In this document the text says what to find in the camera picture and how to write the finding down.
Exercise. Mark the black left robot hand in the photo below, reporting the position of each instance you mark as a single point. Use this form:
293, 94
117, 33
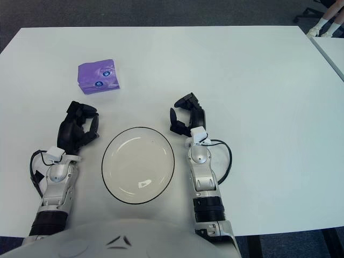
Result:
68, 131

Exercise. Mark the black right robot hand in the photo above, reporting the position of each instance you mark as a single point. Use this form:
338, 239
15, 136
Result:
198, 115

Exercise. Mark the purple tissue paper pack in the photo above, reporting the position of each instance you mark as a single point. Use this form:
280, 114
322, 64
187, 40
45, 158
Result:
98, 76

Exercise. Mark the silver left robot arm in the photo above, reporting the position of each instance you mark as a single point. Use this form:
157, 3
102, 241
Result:
56, 174

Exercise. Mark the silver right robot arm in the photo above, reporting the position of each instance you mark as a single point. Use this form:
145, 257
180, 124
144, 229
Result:
201, 161

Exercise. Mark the white plate black rim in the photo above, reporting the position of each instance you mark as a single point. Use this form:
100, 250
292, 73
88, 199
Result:
138, 164

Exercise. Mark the grey robot torso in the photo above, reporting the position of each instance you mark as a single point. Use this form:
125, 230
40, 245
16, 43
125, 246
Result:
134, 237

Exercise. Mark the dark table leg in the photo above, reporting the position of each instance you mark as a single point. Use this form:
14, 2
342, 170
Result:
255, 247
329, 246

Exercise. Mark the white side table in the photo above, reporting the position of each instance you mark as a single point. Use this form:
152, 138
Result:
333, 48

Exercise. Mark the black office chair base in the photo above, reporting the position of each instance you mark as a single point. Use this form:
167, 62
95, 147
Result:
309, 11

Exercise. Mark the person leg white sock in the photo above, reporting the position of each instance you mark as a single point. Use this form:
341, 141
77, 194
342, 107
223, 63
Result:
334, 27
321, 22

